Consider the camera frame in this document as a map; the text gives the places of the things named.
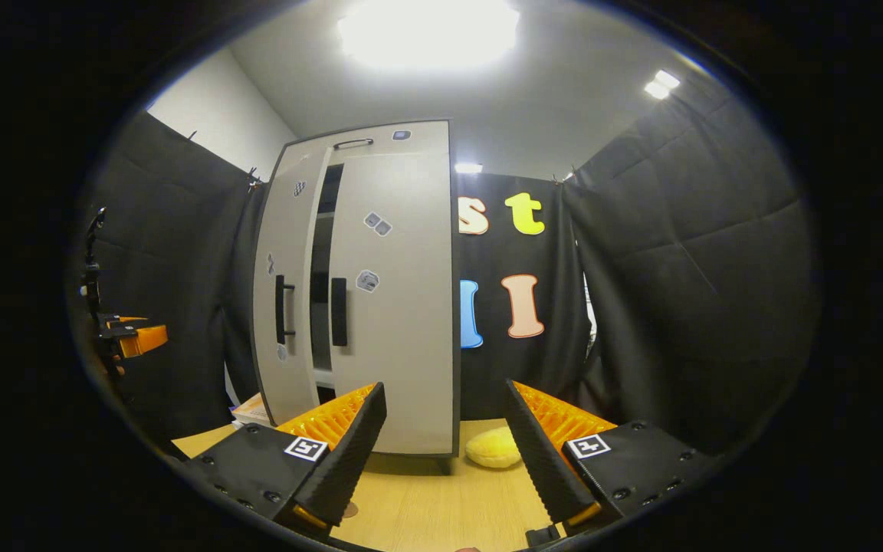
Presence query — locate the thin black stand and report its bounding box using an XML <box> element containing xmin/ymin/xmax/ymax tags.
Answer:
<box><xmin>80</xmin><ymin>207</ymin><xmax>107</xmax><ymax>317</ymax></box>

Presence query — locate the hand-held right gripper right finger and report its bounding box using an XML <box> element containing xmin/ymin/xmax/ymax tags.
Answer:
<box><xmin>503</xmin><ymin>379</ymin><xmax>718</xmax><ymax>537</ymax></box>

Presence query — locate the large ceiling light panel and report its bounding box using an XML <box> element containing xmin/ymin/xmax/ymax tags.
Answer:
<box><xmin>336</xmin><ymin>0</ymin><xmax>520</xmax><ymax>74</ymax></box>

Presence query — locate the yellow round cushion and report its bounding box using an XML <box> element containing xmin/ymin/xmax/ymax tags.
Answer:
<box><xmin>464</xmin><ymin>426</ymin><xmax>523</xmax><ymax>468</ymax></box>

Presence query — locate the grey cabinet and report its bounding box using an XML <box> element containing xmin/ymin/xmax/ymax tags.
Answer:
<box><xmin>250</xmin><ymin>119</ymin><xmax>461</xmax><ymax>457</ymax></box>

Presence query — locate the grey cabinet door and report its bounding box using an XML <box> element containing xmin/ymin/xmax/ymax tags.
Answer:
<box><xmin>251</xmin><ymin>149</ymin><xmax>333</xmax><ymax>426</ymax></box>
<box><xmin>328</xmin><ymin>149</ymin><xmax>458</xmax><ymax>455</ymax></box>

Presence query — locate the black backdrop cloth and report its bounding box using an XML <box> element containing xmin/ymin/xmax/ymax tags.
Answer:
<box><xmin>74</xmin><ymin>69</ymin><xmax>822</xmax><ymax>461</ymax></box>

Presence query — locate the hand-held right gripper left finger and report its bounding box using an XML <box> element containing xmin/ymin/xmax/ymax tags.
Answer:
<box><xmin>181</xmin><ymin>382</ymin><xmax>389</xmax><ymax>537</ymax></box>

